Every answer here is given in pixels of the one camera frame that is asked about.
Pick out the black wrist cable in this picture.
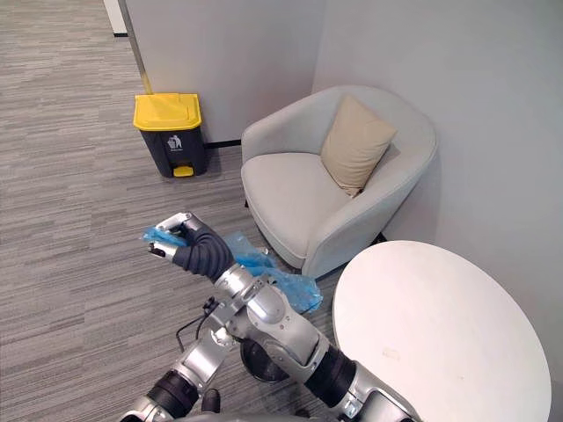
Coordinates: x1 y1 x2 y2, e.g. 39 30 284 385
175 297 217 353

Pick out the light grey armchair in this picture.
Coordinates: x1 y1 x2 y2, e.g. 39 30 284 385
240 84 440 280

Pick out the grey trash can yellow lid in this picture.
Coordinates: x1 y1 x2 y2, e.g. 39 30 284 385
133 92 208 179

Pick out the round white tea table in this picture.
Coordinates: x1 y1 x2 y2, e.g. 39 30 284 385
332 240 553 422

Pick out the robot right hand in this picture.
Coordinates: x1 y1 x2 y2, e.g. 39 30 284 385
148 213 235 283

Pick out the beige cushion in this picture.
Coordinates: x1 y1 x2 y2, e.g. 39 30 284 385
319 95 399 198

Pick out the blue plastic rubbish bag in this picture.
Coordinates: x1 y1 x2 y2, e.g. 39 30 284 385
139 225 325 315

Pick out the metal wall corner strip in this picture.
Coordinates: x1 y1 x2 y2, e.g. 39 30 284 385
120 0 156 96

